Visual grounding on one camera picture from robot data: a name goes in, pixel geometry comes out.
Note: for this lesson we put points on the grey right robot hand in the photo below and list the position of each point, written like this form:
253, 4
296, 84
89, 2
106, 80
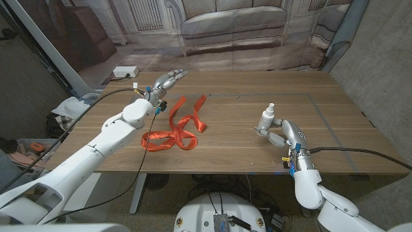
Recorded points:
294, 135

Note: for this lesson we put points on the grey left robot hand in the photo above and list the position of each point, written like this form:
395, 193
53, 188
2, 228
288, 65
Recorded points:
161, 87

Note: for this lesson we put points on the small white spray bottle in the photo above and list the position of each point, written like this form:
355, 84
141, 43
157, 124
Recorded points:
266, 119

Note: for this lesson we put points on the orange satin ribbon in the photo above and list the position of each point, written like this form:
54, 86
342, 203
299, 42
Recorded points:
175, 135

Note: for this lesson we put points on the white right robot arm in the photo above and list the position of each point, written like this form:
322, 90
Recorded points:
309, 190

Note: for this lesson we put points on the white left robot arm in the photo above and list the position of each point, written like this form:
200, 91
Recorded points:
96, 151

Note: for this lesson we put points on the white power strip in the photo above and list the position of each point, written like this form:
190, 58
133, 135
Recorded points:
125, 71

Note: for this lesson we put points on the white crumpled cloth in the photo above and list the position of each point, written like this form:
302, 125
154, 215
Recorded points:
72, 108

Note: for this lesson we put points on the dark plaid cloth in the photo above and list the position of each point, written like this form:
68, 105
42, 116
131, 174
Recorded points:
58, 124

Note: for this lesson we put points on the blue-grey rolled backdrop tube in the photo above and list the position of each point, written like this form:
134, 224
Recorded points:
347, 29

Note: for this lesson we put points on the white slanted pole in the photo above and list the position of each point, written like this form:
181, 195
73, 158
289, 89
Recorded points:
48, 45

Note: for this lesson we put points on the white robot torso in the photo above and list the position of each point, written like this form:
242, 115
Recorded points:
199, 212

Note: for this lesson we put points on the clear plastic bin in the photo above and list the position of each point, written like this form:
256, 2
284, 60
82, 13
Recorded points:
50, 143

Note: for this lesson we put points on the orange tool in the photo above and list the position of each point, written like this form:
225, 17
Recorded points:
37, 147

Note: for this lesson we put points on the person in blue jeans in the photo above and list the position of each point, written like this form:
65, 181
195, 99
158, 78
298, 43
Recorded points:
6, 170

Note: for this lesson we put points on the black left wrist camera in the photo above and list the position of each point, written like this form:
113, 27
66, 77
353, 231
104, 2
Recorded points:
162, 106

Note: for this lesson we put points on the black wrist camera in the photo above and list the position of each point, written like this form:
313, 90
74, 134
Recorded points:
287, 166
162, 106

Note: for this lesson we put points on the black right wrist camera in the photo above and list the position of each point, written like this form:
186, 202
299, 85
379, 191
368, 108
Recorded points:
287, 166

